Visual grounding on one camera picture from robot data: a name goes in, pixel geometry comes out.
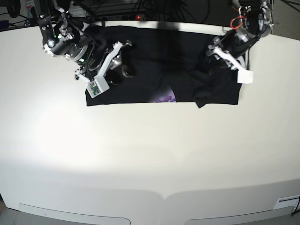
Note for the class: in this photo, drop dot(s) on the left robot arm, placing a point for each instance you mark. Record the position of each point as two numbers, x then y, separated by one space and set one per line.
254 21

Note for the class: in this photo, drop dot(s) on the black T-shirt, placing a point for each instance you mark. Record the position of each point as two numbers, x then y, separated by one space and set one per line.
168 66

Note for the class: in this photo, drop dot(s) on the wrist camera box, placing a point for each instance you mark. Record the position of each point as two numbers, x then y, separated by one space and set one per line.
245 77
98 86

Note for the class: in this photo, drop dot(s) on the black power strip red switch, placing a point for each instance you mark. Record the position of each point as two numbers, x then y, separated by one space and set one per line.
129 17

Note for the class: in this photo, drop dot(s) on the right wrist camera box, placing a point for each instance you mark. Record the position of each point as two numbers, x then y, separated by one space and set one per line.
98 86

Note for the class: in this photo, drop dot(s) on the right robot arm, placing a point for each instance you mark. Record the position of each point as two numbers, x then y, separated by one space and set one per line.
61 31

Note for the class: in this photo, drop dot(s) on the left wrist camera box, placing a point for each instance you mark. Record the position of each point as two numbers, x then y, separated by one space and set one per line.
245 77

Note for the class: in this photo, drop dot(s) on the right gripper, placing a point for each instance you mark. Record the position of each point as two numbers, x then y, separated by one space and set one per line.
102 58

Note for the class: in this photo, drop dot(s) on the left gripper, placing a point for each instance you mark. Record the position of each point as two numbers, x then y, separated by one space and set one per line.
228 51

